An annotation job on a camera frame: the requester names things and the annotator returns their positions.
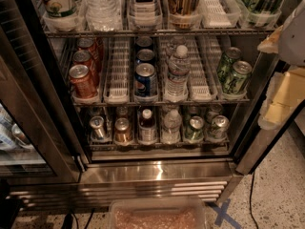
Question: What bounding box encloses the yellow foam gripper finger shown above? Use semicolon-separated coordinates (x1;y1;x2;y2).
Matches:
257;26;283;53
258;66;305;130

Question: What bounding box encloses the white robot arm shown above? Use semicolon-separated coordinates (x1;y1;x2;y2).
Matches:
257;0;305;130

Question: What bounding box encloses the rear green can middle shelf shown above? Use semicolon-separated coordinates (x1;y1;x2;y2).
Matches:
217;47;241;83

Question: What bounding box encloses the front green can middle shelf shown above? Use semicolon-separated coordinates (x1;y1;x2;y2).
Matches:
222;60;253;94

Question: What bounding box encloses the empty white tray top shelf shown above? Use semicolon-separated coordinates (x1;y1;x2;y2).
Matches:
200;0;241;29

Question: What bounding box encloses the empty white tray shelf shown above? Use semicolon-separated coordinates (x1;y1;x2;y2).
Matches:
200;0;241;29
103;37;130;104

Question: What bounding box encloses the water bottle middle shelf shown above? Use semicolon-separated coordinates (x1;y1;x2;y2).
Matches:
165;45;191;102

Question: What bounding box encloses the left green can bottom shelf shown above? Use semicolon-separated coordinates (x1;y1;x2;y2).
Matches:
184;115;204;142

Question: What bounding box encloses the water bottle bottom shelf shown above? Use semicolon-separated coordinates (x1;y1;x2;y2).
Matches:
161;109;182;144

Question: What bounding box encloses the middle blue pepsi can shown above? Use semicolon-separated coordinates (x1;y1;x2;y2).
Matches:
135;49;155;66

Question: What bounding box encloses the blue pepsi can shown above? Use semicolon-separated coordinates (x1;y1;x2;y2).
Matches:
135;36;153;51
135;49;155;66
134;63;157;97

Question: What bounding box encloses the rear blue pepsi can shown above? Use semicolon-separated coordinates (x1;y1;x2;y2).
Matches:
135;36;153;51

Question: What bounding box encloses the front blue pepsi can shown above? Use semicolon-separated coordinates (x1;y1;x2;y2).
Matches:
134;63;157;97

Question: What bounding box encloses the empty white tray middle shelf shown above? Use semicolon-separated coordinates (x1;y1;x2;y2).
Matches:
103;37;130;104

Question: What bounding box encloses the gold can bottom shelf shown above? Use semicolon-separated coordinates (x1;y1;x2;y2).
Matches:
114;117;132;143

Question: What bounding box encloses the stainless steel fridge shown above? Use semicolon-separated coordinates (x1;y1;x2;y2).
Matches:
1;0;301;211

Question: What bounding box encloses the clear water bottle top shelf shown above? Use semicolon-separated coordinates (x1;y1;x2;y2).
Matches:
86;0;122;31

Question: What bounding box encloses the rear red soda can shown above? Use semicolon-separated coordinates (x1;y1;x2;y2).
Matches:
77;37;103;72

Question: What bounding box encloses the red soda can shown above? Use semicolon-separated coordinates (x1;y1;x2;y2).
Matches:
77;37;103;72
69;64;97;98
72;50;100;87

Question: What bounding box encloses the middle red soda can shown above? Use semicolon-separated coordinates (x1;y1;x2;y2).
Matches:
72;50;100;87

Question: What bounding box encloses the front red soda can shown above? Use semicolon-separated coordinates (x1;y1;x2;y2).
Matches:
69;64;97;98

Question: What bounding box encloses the silver can bottom shelf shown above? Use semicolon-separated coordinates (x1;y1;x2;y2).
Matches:
90;116;107;139

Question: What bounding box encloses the glass fridge door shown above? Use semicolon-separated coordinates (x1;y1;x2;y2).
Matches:
0;0;88;186

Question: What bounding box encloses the empty white tray right middle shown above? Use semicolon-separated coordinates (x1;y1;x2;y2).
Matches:
187;37;217;102

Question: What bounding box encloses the white label tea bottle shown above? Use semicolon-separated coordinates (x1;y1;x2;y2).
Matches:
128;0;162;31

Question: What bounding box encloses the blue tape cross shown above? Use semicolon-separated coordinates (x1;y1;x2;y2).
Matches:
208;198;242;229

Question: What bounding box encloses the dark bottle white cap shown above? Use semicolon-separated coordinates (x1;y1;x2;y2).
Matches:
139;109;156;144

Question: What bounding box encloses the clear plastic bin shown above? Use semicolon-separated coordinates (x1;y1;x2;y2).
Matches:
108;197;206;229

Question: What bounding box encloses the black cable on floor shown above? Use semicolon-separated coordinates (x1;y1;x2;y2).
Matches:
248;171;260;229

